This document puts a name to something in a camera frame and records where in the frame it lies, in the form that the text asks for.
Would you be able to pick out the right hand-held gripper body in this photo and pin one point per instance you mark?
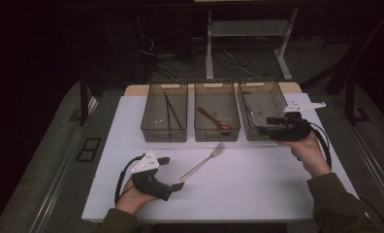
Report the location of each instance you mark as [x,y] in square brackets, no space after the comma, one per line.
[293,129]

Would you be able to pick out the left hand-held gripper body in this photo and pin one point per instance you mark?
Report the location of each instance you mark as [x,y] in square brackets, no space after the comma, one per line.
[151,184]

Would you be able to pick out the smoky clear plastic bin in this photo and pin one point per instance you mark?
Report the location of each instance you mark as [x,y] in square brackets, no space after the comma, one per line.
[264,100]
[157,110]
[216,97]

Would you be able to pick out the steel fork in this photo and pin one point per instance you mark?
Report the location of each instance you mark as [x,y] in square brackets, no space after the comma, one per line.
[217,151]

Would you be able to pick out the brown wooden spoon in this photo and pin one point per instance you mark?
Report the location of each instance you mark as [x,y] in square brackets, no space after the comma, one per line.
[209,116]

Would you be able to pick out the person's left hand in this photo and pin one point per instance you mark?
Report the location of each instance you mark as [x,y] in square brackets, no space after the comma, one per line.
[130,200]

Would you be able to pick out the person's right hand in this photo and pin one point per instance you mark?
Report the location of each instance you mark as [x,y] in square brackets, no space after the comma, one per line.
[311,155]

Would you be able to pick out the black metal stand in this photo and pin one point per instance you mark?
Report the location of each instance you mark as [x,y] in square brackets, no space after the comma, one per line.
[350,103]

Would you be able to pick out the black slanted stand leg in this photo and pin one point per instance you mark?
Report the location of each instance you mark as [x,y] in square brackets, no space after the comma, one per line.
[348,64]

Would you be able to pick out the metal floor rail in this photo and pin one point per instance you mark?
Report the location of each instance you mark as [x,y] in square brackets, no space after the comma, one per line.
[373,161]
[63,168]

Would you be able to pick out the white desk frame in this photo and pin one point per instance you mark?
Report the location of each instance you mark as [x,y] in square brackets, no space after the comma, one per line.
[208,48]

